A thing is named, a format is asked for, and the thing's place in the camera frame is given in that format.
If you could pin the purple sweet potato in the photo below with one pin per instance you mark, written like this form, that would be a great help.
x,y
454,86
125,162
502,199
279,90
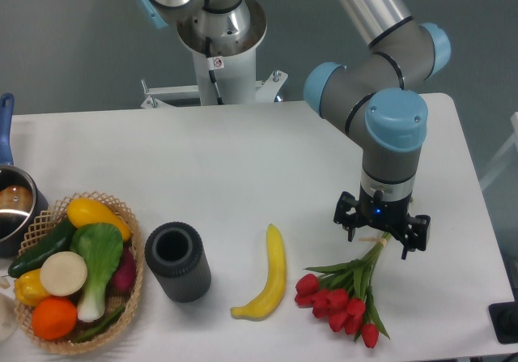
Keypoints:
x,y
124,277

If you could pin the green bok choy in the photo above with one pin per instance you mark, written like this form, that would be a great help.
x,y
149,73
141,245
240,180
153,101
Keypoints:
x,y
100,246

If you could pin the yellow banana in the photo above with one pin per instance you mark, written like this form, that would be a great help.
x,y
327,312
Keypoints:
x,y
266,302

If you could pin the dark grey ribbed vase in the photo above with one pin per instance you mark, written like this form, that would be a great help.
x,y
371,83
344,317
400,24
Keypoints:
x,y
175,254

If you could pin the yellow squash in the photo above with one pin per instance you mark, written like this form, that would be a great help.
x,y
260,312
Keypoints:
x,y
84,211

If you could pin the green bean pod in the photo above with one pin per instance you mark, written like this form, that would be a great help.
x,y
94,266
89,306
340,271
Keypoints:
x,y
101,327

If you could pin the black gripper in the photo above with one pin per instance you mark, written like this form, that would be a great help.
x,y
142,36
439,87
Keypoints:
x,y
392,217

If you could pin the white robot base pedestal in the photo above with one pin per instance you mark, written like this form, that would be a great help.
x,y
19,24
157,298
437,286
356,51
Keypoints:
x,y
223,48

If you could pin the yellow bell pepper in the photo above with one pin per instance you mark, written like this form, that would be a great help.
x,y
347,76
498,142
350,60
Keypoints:
x,y
29,290

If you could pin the woven wicker basket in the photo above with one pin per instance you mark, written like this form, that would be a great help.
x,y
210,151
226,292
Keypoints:
x,y
126,301

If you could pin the blue handled saucepan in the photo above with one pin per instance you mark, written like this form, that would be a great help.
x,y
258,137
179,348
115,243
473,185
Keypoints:
x,y
21,200

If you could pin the orange fruit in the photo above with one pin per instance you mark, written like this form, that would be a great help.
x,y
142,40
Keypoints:
x,y
53,318

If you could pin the dark green cucumber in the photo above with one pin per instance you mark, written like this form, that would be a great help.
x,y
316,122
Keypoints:
x,y
59,239

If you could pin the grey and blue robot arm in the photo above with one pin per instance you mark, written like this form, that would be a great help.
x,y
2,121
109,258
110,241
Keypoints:
x,y
374,103

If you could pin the black device at edge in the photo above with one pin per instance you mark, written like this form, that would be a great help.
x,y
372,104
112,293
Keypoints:
x,y
504,321

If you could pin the red tulip bouquet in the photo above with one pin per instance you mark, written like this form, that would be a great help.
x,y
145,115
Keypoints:
x,y
342,294

